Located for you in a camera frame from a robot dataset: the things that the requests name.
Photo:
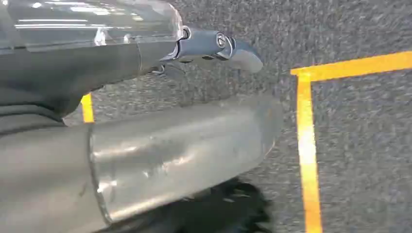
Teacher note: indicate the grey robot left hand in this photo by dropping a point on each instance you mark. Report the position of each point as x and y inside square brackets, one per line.
[161, 154]

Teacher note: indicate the black robot foot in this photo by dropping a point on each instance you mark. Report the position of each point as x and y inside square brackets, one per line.
[231, 209]

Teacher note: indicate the robot left arm ribbed sleeve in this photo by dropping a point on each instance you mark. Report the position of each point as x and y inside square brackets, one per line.
[25, 119]

